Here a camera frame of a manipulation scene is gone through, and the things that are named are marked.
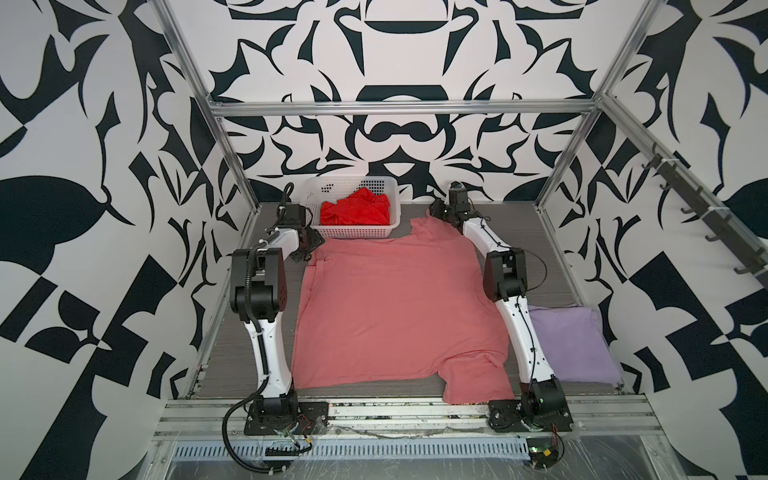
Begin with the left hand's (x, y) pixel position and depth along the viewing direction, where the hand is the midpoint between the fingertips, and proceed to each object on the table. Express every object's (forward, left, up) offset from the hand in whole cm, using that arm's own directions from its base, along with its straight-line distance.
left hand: (312, 237), depth 105 cm
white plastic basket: (+23, -6, +2) cm, 24 cm away
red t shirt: (+13, -17, +2) cm, 21 cm away
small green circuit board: (-62, -60, -5) cm, 87 cm away
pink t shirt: (-26, -30, -4) cm, 40 cm away
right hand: (+16, -44, 0) cm, 47 cm away
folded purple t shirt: (-37, -77, -3) cm, 85 cm away
